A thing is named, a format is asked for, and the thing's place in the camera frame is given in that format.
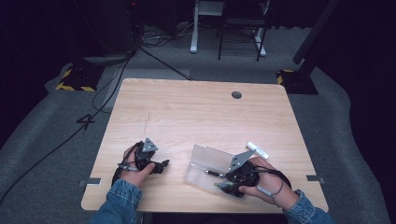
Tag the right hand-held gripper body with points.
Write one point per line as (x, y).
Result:
(244, 172)

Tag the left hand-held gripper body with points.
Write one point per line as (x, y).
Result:
(145, 155)

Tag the green patterned correction tape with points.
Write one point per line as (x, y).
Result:
(224, 186)

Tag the black pen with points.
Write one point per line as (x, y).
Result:
(213, 172)

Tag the clear plastic pencil case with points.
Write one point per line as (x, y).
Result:
(205, 161)

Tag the person's left hand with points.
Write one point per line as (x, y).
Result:
(135, 175)

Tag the person's right hand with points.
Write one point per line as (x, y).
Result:
(274, 186)

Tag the white marker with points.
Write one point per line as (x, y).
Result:
(257, 150)

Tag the dark round table grommet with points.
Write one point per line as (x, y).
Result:
(236, 95)

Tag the yellow black striped stand base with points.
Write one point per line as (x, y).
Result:
(76, 79)
(295, 81)

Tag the black computer tower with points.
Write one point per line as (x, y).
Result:
(115, 25)

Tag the black slanted stand pole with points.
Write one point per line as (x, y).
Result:
(314, 34)

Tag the white desk leg frame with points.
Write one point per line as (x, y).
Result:
(195, 31)

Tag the black metal chair frame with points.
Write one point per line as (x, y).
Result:
(241, 21)

